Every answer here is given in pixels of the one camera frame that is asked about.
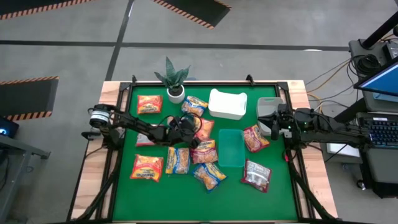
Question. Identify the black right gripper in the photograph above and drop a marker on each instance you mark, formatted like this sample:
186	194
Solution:
286	119

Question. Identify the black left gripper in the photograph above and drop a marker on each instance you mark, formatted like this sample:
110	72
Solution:
182	132

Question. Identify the orange chicken ramen pack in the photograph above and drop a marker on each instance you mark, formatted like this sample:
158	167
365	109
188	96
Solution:
206	130
146	167
149	104

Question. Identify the blue soy sauce ramen pack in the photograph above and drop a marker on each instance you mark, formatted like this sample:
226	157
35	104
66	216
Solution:
194	105
209	175
177	160

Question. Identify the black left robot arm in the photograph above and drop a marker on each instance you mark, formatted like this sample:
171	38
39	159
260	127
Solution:
133	123

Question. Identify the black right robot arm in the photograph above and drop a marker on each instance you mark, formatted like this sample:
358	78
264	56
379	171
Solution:
326	126

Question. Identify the gray storage bin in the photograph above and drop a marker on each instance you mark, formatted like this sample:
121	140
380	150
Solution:
265	105

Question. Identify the teal translucent storage bin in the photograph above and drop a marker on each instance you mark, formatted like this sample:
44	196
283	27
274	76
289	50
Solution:
231	149

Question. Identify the white storage bin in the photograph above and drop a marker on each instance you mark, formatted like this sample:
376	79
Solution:
227	104

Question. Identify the white plant pot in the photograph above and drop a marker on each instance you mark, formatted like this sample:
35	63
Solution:
176	97

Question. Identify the green table mat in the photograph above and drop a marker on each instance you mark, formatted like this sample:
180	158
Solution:
186	205

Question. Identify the green snake plant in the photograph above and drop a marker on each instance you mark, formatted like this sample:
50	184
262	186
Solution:
172	76

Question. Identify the black backlit keyboard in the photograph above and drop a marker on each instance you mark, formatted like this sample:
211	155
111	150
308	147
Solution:
384	130

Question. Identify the computer monitor with blue screen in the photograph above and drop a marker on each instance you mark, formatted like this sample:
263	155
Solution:
381	81

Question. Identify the black hazard-striped floor mat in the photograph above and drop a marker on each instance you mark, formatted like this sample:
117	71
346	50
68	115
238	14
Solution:
199	11
25	98
31	6

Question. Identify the black slanted pole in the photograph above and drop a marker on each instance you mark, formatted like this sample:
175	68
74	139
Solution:
381	31

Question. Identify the gray side table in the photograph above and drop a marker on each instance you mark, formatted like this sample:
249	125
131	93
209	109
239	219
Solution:
18	174

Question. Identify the black device with blue light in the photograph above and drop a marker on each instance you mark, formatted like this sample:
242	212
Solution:
7	127

